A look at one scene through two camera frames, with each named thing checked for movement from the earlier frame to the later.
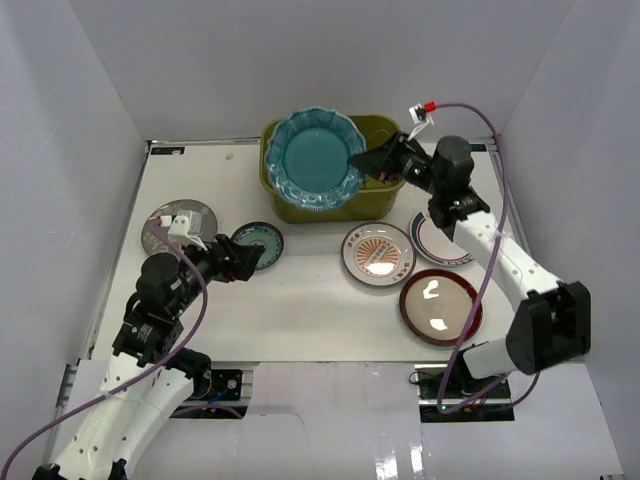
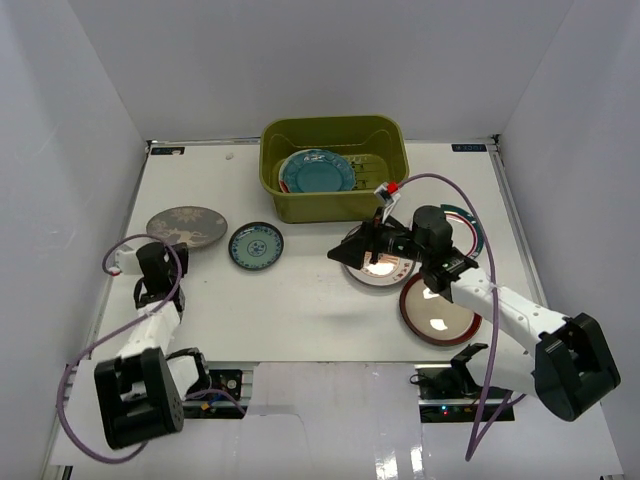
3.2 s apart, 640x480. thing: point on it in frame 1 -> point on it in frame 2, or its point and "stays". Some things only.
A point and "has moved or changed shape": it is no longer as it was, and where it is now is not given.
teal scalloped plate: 306,159 has moved or changed shape
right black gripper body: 411,166 -> 400,243
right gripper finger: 374,162 -> 351,249
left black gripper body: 225,256 -> 157,295
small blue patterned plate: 264,234 stays
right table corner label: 476,147 stays
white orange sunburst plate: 379,254 stays
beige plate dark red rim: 435,306 stays
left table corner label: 168,151 stays
